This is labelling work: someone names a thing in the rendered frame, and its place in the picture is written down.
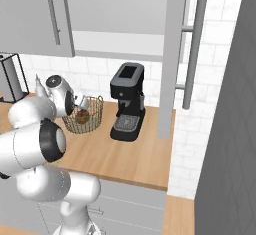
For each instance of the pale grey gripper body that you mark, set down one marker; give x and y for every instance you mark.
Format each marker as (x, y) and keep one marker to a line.
(83, 102)

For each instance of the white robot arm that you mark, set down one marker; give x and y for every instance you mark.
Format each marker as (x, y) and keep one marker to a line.
(40, 182)

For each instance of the brown bread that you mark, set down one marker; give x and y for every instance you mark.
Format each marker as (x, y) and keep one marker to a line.
(82, 116)

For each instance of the grey open cabinet door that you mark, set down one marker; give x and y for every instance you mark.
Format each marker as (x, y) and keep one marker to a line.
(170, 62)

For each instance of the grey closed cabinet door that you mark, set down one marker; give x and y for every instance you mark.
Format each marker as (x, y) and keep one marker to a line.
(26, 15)

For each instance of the grey tall cabinet side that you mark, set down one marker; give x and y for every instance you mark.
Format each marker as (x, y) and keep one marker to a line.
(230, 129)

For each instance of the black coffee machine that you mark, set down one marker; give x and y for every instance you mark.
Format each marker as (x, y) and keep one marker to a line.
(128, 92)

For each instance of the grey narrow drawer front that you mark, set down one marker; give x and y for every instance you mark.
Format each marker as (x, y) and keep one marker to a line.
(133, 192)

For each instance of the grey block in black frame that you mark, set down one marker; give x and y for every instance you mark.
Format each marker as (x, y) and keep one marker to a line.
(10, 79)

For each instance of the grey wall cabinet body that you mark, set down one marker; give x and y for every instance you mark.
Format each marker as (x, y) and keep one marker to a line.
(116, 15)

